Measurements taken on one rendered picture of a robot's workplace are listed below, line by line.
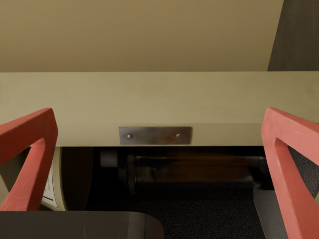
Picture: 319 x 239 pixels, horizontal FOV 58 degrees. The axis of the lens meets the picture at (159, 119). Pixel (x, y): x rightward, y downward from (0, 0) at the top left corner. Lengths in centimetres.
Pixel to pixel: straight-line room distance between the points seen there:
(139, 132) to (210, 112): 7
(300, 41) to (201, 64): 24
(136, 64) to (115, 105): 42
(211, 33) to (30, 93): 46
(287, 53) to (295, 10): 8
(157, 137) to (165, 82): 9
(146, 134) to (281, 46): 45
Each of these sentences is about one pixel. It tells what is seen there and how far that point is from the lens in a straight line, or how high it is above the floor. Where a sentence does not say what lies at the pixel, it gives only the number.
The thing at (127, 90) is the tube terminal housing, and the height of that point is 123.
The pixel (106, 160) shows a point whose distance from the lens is 44.
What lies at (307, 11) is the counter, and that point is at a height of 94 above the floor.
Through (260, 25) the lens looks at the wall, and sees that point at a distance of 72.
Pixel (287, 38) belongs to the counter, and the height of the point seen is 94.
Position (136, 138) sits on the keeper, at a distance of 29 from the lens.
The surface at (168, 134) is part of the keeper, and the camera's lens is 28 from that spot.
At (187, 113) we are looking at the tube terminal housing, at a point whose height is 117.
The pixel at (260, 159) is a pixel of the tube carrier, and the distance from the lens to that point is 43.
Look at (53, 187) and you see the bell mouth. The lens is 39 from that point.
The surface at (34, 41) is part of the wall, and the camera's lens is 75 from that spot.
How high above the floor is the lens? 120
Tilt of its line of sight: level
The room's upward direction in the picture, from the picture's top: 90 degrees counter-clockwise
